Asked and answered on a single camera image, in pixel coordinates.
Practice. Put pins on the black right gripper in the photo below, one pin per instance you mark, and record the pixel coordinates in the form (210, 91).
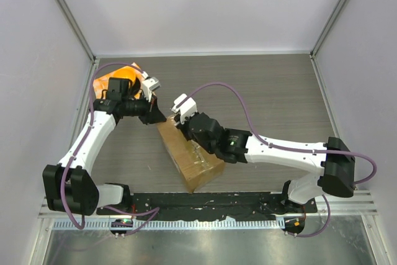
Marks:
(183, 126)

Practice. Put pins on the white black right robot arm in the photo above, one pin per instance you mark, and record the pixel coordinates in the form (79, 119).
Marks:
(329, 166)

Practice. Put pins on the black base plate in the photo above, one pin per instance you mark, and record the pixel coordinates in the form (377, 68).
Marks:
(211, 206)

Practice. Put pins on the aluminium frame rail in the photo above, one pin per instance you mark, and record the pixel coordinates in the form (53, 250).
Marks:
(71, 20)

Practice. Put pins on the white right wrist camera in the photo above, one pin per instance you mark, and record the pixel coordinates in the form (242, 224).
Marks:
(185, 107)

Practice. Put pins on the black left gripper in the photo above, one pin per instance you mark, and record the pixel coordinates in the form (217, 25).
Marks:
(152, 114)

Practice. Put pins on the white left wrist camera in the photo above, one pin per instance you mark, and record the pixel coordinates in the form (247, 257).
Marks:
(149, 85)

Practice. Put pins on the orange patterned cloth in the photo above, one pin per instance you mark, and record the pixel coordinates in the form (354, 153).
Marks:
(105, 80)

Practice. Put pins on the brown cardboard express box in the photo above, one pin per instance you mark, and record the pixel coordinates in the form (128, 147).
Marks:
(195, 166)

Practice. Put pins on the slotted cable duct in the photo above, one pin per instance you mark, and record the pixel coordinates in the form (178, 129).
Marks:
(227, 224)

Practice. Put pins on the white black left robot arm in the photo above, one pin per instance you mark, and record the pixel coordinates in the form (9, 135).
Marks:
(68, 184)

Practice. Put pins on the orange bowl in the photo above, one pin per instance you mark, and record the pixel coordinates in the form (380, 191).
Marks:
(133, 78)

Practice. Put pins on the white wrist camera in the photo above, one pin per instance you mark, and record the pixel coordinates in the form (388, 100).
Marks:
(185, 107)
(149, 85)

